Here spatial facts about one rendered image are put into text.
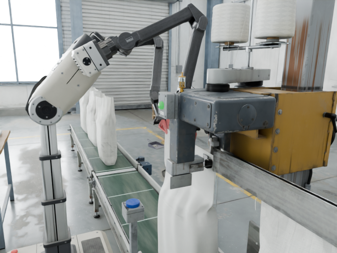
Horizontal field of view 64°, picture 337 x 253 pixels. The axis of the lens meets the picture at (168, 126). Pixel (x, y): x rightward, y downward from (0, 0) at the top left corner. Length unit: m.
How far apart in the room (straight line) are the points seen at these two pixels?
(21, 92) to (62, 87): 7.08
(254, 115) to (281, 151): 0.26
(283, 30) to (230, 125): 0.40
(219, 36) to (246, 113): 0.49
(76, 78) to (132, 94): 7.45
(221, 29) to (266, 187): 0.68
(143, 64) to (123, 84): 0.91
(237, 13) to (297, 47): 0.28
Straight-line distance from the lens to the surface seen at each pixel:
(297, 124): 1.12
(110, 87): 8.59
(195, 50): 1.35
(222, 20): 1.25
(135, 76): 8.79
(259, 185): 0.92
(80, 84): 1.38
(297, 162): 1.18
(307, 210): 0.81
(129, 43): 1.25
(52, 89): 1.42
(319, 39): 1.25
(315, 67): 1.24
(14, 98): 8.49
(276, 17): 1.05
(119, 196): 2.31
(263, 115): 0.90
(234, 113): 0.83
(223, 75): 1.00
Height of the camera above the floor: 1.43
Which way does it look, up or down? 13 degrees down
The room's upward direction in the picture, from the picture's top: 1 degrees clockwise
